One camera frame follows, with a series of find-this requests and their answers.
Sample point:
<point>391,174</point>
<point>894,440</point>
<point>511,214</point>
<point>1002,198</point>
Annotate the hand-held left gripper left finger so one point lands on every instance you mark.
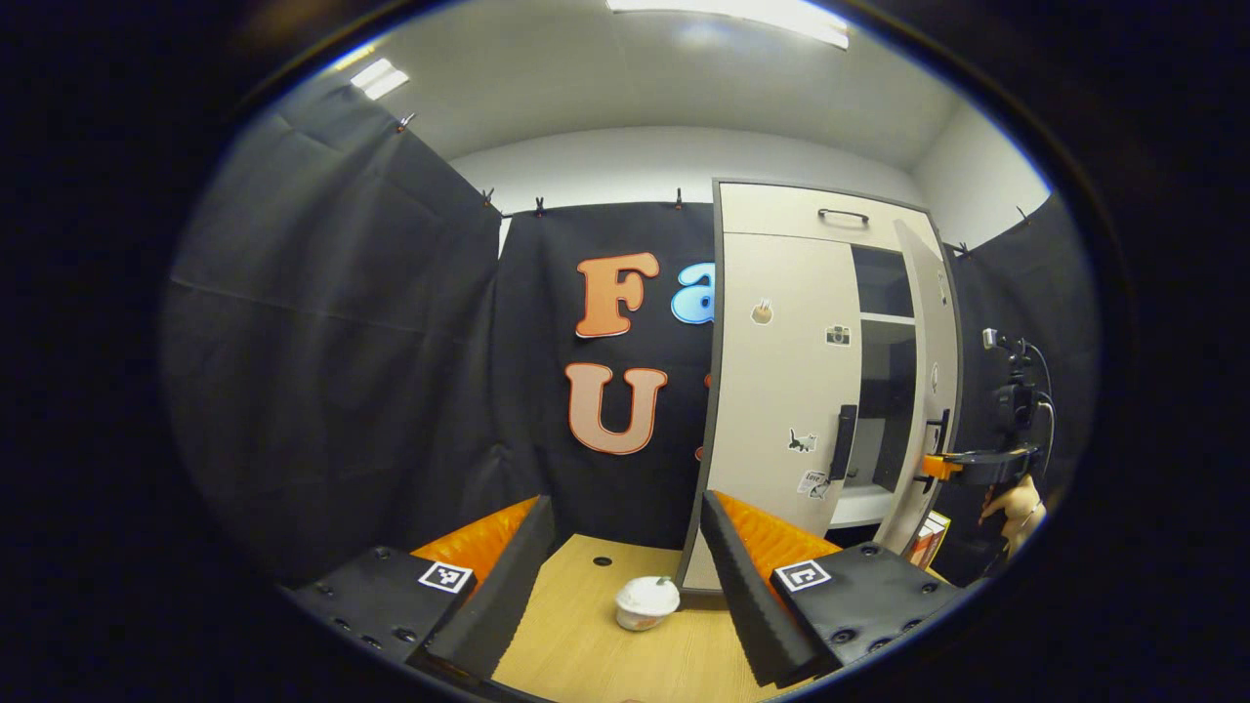
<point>508,596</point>

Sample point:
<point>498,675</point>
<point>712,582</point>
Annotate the cabinet door with camera sticker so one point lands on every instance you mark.
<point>781,391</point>

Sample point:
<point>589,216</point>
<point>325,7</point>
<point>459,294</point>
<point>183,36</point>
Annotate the double-door shoe cabinet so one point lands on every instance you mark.
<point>716,342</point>

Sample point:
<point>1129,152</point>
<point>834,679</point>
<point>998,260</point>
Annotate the row of black cloth clips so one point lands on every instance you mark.
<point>538,206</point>

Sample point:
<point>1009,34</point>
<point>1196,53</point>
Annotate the beige cabinet drawer front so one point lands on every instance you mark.
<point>771,210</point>

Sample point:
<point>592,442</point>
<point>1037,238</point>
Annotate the white cabinet shelf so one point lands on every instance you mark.
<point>859,506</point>
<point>887,318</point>

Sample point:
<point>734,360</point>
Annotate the white plastic cup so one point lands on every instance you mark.
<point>645,600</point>

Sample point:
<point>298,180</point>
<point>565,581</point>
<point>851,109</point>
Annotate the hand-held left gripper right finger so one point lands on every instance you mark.
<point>742,596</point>

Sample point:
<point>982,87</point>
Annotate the black backdrop cloth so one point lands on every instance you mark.
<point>342,342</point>

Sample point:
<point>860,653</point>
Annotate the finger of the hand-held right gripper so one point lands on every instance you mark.
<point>942,467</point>

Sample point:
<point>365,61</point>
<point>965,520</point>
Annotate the cabinet door with headphone sticker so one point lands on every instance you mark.
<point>939,332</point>

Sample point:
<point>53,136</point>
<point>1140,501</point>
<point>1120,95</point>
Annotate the ceiling light panel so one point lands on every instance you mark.
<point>379,78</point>

